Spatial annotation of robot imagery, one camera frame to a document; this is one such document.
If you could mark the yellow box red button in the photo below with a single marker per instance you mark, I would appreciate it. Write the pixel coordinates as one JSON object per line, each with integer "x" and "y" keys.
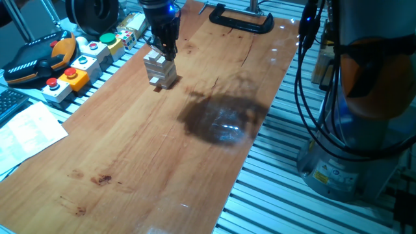
{"x": 74, "y": 81}

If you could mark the white printed paper sheet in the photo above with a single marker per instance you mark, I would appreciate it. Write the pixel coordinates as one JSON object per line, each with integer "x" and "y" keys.
{"x": 29, "y": 133}

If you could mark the black c-clamp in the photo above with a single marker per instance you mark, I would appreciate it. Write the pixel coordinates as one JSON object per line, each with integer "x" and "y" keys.
{"x": 237, "y": 24}

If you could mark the black orange teach pendant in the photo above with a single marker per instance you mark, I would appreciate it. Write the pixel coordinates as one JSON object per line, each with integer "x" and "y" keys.
{"x": 35, "y": 55}

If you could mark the stack of wooden jenga blocks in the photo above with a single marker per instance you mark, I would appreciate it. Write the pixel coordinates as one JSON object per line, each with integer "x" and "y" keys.
{"x": 161, "y": 73}

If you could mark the black keyboard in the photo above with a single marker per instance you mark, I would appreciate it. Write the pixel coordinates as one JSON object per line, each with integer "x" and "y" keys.
{"x": 11, "y": 102}

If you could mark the grey aluminium strut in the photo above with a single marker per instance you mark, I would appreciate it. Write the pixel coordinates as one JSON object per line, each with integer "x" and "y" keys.
{"x": 20, "y": 21}
{"x": 52, "y": 13}

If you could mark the orange wooden board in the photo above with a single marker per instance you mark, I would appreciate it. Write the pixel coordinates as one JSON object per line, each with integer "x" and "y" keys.
{"x": 130, "y": 146}

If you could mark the jenga block with dark knot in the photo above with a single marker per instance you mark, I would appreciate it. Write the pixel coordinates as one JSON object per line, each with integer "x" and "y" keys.
{"x": 161, "y": 61}

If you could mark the metal frame pole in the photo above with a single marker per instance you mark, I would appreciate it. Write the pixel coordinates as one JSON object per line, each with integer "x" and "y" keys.
{"x": 254, "y": 6}

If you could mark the grey box green button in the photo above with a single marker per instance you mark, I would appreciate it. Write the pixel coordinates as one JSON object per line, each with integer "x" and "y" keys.
{"x": 86, "y": 66}

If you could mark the yellow white carton box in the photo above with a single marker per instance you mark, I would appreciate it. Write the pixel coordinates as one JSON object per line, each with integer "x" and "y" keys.
{"x": 133, "y": 22}

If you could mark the grey box red button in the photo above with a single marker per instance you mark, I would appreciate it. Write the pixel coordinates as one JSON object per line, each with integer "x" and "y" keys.
{"x": 97, "y": 52}
{"x": 57, "y": 92}

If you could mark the black round spool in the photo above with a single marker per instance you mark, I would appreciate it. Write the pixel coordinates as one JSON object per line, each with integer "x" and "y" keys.
{"x": 91, "y": 16}

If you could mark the rubiks cube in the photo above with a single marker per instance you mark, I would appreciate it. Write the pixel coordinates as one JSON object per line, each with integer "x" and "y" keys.
{"x": 126, "y": 39}

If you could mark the yellow box big green button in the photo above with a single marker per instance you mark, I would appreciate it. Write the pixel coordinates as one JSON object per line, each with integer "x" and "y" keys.
{"x": 108, "y": 38}

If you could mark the light wooden jenga block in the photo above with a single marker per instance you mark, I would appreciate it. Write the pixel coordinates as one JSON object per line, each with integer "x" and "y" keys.
{"x": 154, "y": 81}

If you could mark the silver orange robot arm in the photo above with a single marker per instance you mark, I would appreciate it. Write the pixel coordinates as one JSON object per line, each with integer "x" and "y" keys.
{"x": 373, "y": 19}

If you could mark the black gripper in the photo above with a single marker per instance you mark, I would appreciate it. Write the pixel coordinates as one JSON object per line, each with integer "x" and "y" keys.
{"x": 159, "y": 13}

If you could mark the brown cardboard box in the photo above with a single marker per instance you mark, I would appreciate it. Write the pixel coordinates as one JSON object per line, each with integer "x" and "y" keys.
{"x": 320, "y": 68}

